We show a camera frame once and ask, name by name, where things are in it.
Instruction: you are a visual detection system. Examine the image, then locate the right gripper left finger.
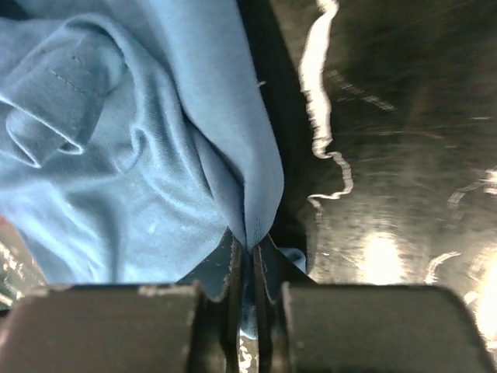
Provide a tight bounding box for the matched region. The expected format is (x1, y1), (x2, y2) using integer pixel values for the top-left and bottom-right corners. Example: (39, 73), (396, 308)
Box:
(1, 232), (242, 372)

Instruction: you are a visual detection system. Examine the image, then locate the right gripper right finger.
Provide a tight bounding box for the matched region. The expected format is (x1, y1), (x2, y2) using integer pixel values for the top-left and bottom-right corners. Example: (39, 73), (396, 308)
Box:
(252, 237), (495, 373)

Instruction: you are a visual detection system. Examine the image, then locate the blue t shirt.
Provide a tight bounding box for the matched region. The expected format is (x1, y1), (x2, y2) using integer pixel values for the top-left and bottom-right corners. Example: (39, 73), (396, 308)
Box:
(0, 0), (308, 339)

